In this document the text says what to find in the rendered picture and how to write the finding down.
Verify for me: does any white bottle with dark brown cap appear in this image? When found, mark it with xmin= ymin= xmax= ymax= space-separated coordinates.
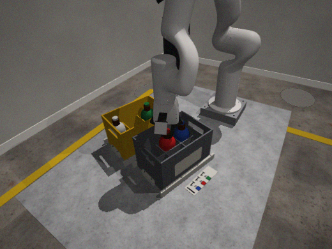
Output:
xmin=112 ymin=116 xmax=126 ymax=133

